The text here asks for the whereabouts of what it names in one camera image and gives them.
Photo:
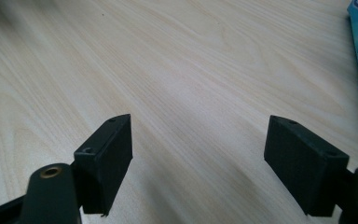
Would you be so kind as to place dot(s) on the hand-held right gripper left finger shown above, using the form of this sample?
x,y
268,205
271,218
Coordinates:
x,y
105,168

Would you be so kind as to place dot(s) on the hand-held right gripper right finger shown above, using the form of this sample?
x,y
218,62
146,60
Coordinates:
x,y
304,168

